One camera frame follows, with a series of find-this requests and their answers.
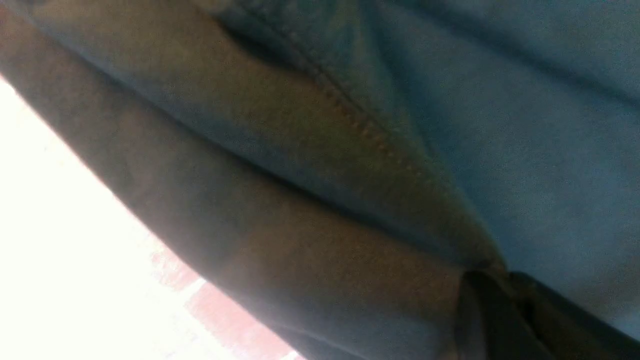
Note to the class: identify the dark gray long-sleeved shirt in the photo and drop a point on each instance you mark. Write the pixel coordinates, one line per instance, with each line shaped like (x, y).
(337, 166)

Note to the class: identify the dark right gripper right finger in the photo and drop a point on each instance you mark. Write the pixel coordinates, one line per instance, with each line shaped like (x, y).
(567, 331)

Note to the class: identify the pink checkered tablecloth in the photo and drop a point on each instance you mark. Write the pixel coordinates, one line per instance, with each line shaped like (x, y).
(83, 279)

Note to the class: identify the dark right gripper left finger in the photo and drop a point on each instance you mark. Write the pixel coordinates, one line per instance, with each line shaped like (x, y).
(489, 326)

